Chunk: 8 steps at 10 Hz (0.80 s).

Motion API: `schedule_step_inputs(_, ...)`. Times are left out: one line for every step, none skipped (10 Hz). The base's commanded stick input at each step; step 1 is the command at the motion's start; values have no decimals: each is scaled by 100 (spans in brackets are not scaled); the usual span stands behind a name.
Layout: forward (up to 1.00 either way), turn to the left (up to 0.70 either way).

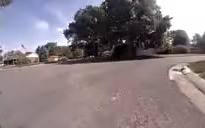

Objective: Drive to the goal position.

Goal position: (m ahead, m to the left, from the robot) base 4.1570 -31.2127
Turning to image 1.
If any dark bush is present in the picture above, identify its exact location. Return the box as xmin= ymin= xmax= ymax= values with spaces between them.
xmin=111 ymin=43 xmax=137 ymax=61

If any grey asphalt road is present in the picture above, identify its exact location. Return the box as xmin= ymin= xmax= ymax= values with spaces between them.
xmin=0 ymin=54 xmax=205 ymax=128

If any large dark tree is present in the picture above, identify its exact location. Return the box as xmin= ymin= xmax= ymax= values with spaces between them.
xmin=63 ymin=0 xmax=173 ymax=58

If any yellow building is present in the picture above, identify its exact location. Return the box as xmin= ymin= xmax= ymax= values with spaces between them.
xmin=46 ymin=54 xmax=62 ymax=63

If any flag on pole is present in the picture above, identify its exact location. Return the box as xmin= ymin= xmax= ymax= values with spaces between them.
xmin=20 ymin=43 xmax=28 ymax=54

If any group of distant trees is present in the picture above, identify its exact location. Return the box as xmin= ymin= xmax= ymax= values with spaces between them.
xmin=169 ymin=29 xmax=205 ymax=54

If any pale concrete kerb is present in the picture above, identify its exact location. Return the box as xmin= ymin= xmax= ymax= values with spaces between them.
xmin=168 ymin=63 xmax=205 ymax=120

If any building with pale wall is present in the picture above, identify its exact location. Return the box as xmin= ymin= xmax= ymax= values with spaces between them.
xmin=3 ymin=50 xmax=40 ymax=66

